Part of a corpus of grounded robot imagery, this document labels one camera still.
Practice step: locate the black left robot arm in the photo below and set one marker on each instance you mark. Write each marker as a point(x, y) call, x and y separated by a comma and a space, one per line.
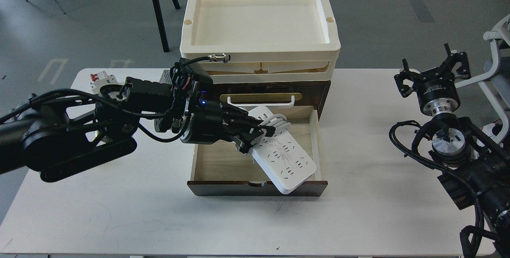
point(65, 132)

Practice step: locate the white power strip with cable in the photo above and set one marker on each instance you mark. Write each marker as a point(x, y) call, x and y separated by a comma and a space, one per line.
point(287, 156)

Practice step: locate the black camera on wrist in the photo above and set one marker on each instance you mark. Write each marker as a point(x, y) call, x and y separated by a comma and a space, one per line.
point(189, 79)

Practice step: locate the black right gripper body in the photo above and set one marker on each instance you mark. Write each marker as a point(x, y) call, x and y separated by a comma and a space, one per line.
point(436, 92)

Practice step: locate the white drawer handle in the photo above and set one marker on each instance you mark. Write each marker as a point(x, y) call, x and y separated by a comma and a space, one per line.
point(285, 105)

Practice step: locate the white circuit breaker red switch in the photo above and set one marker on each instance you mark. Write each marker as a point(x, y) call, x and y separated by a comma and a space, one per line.
point(101, 79)

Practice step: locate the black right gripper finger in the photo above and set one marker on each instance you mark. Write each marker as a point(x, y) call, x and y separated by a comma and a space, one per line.
point(455, 66)
point(405, 80)

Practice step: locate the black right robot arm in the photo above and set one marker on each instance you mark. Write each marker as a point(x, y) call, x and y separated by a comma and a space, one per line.
point(474, 168)

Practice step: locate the white chair frame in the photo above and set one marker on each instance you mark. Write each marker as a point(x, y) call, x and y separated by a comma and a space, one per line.
point(500, 32)

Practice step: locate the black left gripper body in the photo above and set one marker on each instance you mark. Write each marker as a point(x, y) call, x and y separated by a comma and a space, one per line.
point(206, 122)

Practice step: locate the silver mesh power supply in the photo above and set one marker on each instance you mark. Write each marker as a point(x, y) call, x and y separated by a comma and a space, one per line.
point(167, 77)

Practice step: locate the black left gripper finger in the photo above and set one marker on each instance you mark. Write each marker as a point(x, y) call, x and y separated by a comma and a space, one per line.
point(240, 121)
point(245, 141)

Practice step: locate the open wooden drawer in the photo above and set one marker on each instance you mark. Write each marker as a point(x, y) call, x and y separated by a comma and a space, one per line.
point(220, 170)

